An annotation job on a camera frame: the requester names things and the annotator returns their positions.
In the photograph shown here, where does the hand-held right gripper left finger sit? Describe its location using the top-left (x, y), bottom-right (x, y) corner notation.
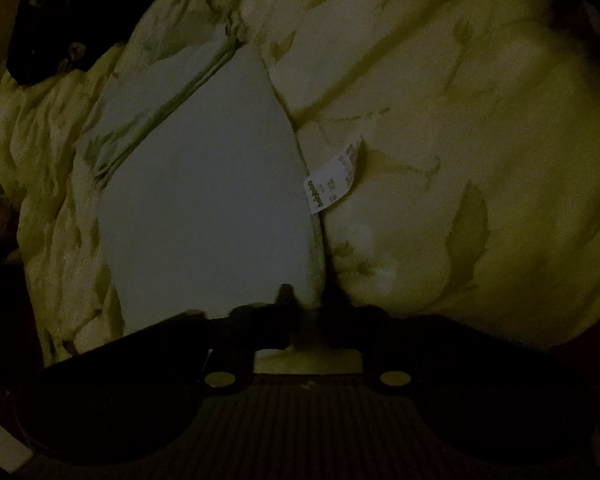
top-left (119, 284), bottom-right (302, 395)

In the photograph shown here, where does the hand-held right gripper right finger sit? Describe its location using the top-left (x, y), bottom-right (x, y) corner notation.
top-left (324, 291), bottom-right (487, 395)

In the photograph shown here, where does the white garment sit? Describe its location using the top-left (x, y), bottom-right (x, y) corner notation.
top-left (72, 22), bottom-right (365, 337)

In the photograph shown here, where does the cream leaf print blanket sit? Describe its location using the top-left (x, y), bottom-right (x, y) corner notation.
top-left (0, 0), bottom-right (600, 377)

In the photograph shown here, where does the black heart print cloth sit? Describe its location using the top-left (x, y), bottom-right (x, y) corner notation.
top-left (6, 0), bottom-right (148, 87)

